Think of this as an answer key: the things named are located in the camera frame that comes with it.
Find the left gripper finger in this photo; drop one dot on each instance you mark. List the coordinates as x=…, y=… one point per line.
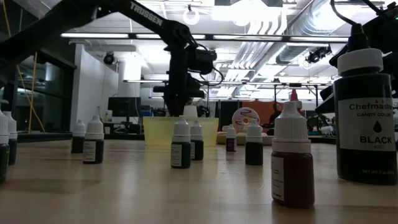
x=169, y=107
x=183, y=107

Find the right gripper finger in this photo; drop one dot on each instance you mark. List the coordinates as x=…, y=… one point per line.
x=339, y=57
x=325, y=102

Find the large red food coloring bottle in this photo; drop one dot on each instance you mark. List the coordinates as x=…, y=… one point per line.
x=293, y=95

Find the small dark food coloring bottle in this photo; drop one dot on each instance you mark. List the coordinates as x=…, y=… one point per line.
x=13, y=149
x=198, y=149
x=185, y=155
x=78, y=144
x=96, y=152

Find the small purple food coloring bottle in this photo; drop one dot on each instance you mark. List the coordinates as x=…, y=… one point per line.
x=231, y=144

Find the large black food coloring bottle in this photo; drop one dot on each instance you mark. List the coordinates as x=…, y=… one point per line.
x=363, y=161

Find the small orange-label food coloring bottle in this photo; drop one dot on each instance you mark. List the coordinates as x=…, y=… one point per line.
x=295, y=177

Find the small green food coloring bottle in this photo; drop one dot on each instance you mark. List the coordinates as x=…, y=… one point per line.
x=3, y=161

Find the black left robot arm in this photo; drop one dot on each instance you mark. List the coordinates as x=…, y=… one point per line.
x=149, y=17

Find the white cone-shaped object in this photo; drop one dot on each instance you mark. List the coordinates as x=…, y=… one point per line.
x=191, y=112

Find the yellow translucent plastic bin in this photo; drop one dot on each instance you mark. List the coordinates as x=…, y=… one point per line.
x=158, y=130

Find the black computer monitor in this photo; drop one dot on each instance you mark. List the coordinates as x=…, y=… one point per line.
x=124, y=106

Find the dark office desk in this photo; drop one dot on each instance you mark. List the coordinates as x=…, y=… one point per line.
x=124, y=128

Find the person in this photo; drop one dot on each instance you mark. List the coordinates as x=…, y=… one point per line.
x=276, y=113

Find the white striped frosted donut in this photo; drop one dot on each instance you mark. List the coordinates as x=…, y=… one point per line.
x=241, y=115

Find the orange partition panel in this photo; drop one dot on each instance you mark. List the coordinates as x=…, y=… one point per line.
x=264, y=112

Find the black ceiling spotlight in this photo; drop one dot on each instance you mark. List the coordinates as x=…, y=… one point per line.
x=109, y=58

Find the white ceiling pipe bundle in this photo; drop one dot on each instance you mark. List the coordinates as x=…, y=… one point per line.
x=248, y=56

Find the overhead LED light bar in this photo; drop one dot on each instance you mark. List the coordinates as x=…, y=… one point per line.
x=93, y=35

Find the black ceiling camera mount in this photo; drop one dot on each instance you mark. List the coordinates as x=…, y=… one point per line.
x=317, y=54

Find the black background workstation frame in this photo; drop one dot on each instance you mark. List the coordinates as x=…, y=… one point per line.
x=295, y=84

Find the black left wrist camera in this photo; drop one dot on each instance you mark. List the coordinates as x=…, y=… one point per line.
x=203, y=59

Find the silver ventilation duct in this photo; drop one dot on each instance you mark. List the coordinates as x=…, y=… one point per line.
x=292, y=53

